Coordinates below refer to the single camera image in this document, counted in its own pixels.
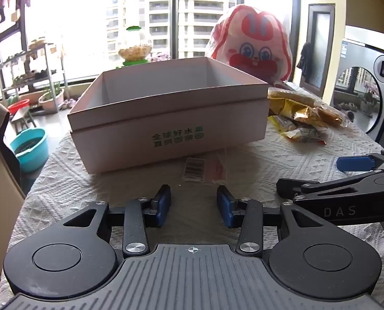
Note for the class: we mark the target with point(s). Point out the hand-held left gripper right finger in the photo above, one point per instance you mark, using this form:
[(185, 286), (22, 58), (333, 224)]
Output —
[(225, 208)]

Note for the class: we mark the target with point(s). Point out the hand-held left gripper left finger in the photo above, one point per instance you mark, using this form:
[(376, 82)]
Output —
[(162, 205)]

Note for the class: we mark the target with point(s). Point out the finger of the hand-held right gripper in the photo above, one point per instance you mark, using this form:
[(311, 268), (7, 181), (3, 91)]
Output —
[(353, 163), (340, 185)]

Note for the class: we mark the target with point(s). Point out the clear packet with white label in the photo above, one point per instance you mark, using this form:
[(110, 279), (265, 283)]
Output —
[(198, 168)]

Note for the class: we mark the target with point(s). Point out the yellow green snack packet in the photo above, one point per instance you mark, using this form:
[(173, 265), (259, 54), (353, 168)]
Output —
[(305, 135)]

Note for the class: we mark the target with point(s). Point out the brown biscuit packet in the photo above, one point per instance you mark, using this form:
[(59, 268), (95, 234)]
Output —
[(324, 111)]

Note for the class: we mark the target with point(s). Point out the golden yellow snack packet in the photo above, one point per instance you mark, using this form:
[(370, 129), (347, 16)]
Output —
[(295, 109)]

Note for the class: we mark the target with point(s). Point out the small yellow snack packet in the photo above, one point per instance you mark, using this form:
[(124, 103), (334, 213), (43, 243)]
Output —
[(282, 123)]

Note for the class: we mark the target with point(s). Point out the pink cardboard box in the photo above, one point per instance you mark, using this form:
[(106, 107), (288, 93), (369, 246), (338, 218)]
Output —
[(179, 119)]

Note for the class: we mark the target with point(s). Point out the white textured tablecloth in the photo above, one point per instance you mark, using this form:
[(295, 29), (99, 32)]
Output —
[(275, 164)]

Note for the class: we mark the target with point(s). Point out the grey washing machine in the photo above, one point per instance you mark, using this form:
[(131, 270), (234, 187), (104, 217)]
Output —
[(366, 71)]

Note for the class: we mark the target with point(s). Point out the black hanging cloth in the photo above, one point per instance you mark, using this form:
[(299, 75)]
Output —
[(305, 59)]

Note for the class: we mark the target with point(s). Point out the dark framed glass door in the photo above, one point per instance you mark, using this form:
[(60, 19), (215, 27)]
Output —
[(321, 48)]

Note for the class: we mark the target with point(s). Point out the pair of pink slippers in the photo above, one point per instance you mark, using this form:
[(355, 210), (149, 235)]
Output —
[(67, 104)]

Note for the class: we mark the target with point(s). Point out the teal plastic basin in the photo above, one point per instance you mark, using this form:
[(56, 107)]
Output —
[(30, 150)]

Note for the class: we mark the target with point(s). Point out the purple flowers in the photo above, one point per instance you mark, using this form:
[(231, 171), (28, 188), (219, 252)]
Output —
[(159, 57)]

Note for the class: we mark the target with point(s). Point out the planter with green plants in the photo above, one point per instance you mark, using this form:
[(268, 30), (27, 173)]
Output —
[(51, 100)]

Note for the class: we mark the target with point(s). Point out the red white bunny bag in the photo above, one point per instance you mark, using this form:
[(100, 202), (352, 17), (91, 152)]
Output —
[(253, 45)]

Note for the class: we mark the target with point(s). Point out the green gumball dispenser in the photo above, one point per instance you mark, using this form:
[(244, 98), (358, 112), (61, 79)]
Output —
[(134, 51)]

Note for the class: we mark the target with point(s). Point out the small wooden bench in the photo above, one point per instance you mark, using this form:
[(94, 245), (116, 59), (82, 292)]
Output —
[(22, 118)]

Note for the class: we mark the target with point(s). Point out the red plastic basin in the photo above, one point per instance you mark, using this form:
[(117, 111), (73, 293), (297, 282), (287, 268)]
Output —
[(17, 106)]

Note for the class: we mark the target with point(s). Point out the metal plant rack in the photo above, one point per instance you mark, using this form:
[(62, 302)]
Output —
[(33, 71)]

